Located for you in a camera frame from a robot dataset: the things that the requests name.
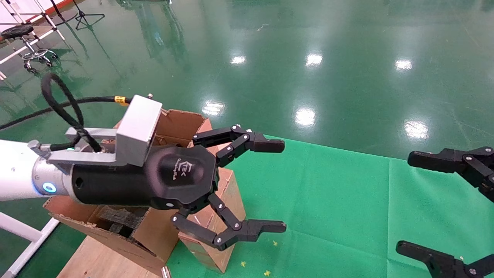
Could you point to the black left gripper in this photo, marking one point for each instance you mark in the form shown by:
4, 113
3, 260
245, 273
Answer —
173, 181

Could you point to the white tube rack frame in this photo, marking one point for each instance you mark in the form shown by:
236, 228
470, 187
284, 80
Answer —
42, 15

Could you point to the green table cloth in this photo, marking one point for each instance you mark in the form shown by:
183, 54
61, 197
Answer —
347, 216

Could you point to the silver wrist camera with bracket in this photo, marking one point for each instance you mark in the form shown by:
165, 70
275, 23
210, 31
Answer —
137, 127

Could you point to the white tube table frame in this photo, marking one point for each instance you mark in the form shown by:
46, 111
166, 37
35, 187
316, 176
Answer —
23, 233

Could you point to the small brown cardboard box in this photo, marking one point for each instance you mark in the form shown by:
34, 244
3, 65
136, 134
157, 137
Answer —
231, 193

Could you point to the black tripod stand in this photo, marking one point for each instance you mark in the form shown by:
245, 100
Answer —
87, 17

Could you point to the large open cardboard carton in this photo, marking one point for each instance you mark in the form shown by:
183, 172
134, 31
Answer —
154, 235

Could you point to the black round base stand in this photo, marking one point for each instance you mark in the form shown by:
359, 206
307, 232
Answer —
63, 16

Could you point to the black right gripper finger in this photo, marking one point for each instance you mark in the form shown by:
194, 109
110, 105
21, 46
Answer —
440, 260
447, 160

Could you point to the black round stool on wheels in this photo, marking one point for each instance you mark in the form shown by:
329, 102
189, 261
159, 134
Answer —
17, 31

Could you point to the black foam block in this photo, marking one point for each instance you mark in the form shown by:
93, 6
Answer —
119, 218

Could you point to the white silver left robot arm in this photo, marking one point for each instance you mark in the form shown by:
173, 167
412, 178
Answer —
17, 170

